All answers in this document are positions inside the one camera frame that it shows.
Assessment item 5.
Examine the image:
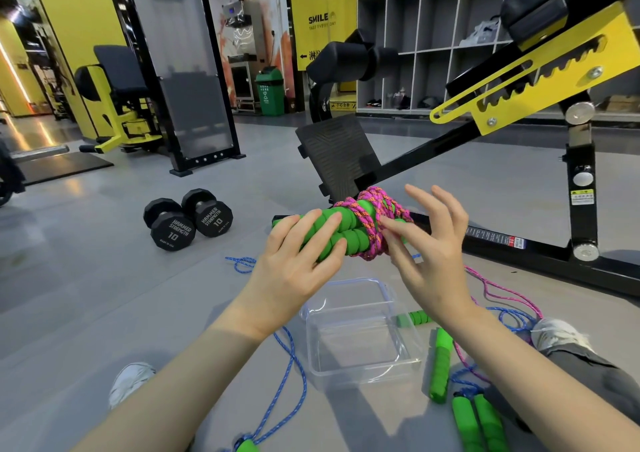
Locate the person's right hand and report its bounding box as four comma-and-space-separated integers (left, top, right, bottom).
376, 184, 482, 328

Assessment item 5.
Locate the person's left hand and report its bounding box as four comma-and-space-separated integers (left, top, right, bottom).
243, 209, 350, 340

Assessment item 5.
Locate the pink jump rope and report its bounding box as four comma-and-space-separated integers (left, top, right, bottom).
271, 185, 417, 262
396, 265, 545, 405

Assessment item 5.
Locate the person's right forearm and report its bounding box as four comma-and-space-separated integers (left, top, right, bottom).
449, 303, 640, 452

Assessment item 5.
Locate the person's left forearm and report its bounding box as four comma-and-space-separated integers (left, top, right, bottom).
70, 301, 282, 452

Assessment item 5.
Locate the black hex dumbbell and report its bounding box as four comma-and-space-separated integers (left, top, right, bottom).
143, 197, 197, 252
180, 188, 234, 238

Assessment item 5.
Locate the clear plastic container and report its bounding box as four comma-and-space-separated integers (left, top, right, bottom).
299, 277, 430, 392

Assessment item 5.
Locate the green trash bin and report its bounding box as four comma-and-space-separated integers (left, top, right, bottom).
255, 66, 286, 117

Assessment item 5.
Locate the person's white right shoe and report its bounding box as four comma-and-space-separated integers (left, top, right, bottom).
530, 317, 596, 353

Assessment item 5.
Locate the person's white shoe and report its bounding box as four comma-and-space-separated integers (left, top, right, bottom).
530, 317, 596, 353
108, 362, 158, 411

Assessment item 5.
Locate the black yellow adjustable bench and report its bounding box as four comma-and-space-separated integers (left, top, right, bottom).
272, 0, 640, 298

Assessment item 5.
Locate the grey cubby shelf unit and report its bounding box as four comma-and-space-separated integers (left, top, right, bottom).
356, 0, 640, 118

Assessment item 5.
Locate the black framed weight stack machine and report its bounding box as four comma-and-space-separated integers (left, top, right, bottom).
101, 0, 247, 178

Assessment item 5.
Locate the person's grey trouser leg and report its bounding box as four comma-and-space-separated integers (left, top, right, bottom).
482, 342, 640, 435

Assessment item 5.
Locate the person's white left shoe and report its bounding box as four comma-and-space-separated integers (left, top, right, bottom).
108, 362, 158, 411

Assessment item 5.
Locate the yellow black gym machine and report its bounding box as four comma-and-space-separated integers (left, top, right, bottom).
74, 44, 165, 155

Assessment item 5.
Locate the yellow smiley banner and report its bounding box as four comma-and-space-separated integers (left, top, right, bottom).
287, 0, 359, 72

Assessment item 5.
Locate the black floor mat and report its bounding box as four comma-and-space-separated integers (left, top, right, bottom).
19, 151, 115, 187

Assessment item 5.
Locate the loose pink jump rope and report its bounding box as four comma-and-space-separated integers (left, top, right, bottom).
396, 265, 545, 405

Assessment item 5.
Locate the blue jump rope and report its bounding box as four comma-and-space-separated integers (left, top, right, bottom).
449, 306, 540, 452
224, 255, 309, 452

